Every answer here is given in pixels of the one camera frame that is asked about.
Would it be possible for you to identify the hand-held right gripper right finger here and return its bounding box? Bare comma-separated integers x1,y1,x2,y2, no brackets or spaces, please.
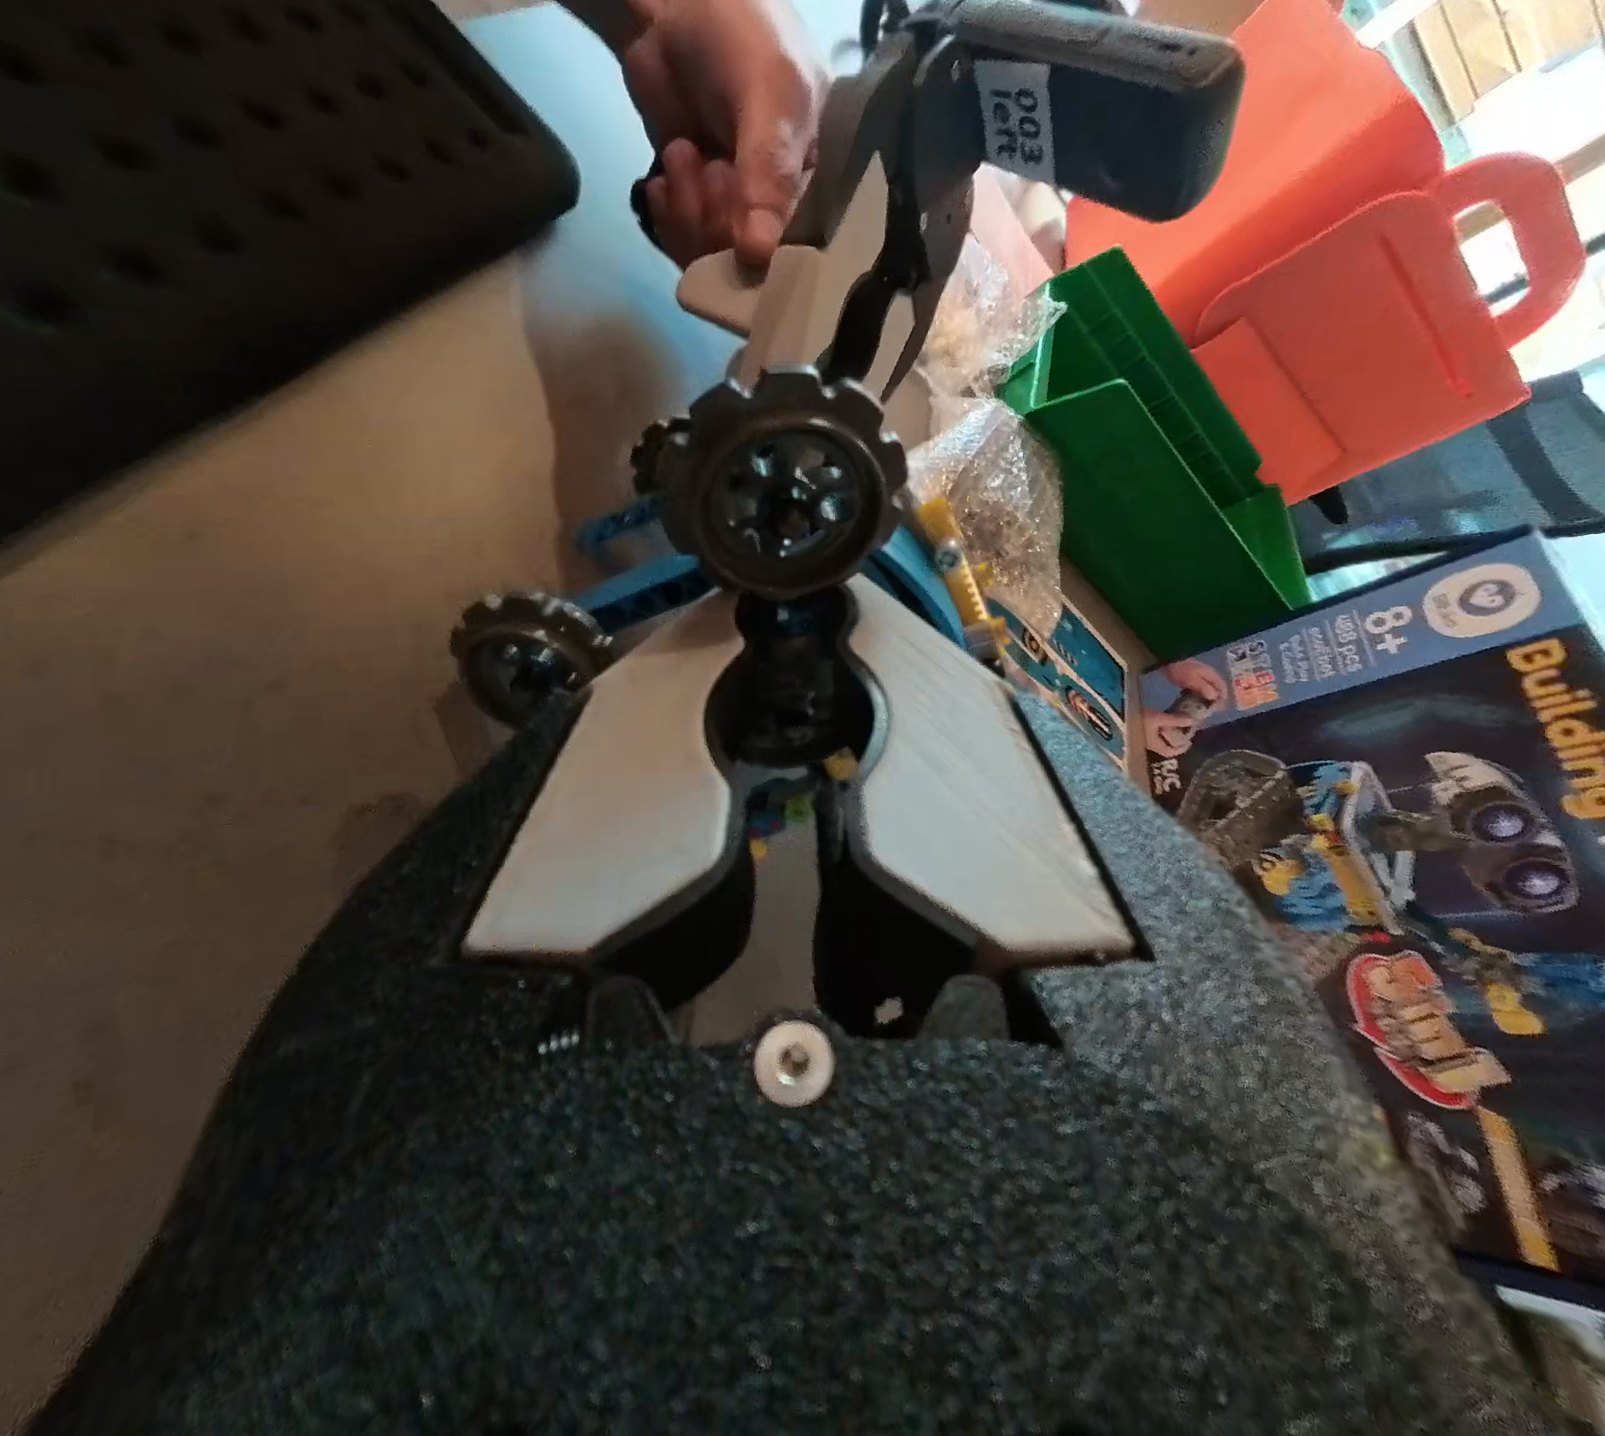
837,588,1153,971

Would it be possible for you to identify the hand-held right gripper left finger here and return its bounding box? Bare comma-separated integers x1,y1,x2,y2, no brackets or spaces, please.
461,588,760,971

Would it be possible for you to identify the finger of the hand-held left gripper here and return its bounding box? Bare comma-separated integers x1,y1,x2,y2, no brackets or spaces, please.
862,294,939,403
723,154,902,391

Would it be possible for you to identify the blue brick-built toy model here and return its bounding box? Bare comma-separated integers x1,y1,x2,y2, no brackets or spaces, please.
739,495,1018,849

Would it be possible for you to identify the person's left hand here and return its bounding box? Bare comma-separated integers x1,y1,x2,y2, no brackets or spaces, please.
627,0,832,274

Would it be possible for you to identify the small bubble wrap bag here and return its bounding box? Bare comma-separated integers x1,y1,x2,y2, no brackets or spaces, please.
921,232,1068,399

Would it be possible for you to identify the large bubble wrap bag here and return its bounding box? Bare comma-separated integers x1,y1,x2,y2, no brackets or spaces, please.
907,408,1068,613

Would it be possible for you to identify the orange plastic bin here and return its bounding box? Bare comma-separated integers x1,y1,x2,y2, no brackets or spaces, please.
1063,0,1588,503

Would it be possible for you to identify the green plastic bin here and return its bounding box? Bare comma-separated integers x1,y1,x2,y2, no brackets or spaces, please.
998,247,1312,660

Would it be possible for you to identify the blue toy robot kit box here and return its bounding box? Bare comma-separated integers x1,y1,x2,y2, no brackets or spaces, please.
1133,530,1605,1294

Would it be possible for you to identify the black mesh chair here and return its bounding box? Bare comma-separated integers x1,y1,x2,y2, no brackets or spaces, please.
1297,369,1605,578

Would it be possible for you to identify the black perforated armrest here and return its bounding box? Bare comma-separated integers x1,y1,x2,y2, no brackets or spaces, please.
0,0,585,548

